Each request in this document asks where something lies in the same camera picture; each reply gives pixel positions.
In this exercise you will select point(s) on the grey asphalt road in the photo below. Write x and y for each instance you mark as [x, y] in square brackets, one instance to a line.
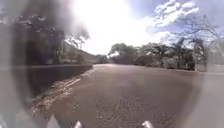
[133, 96]

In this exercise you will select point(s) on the row of roadside trees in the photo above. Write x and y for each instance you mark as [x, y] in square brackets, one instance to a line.
[160, 55]

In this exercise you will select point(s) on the robot's own part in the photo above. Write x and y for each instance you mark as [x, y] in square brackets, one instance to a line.
[147, 124]
[78, 124]

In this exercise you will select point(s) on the large dark trees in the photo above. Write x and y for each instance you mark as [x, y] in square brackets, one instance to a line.
[46, 40]

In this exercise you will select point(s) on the dark low roadside wall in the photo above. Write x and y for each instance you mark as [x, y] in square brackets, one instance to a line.
[53, 75]

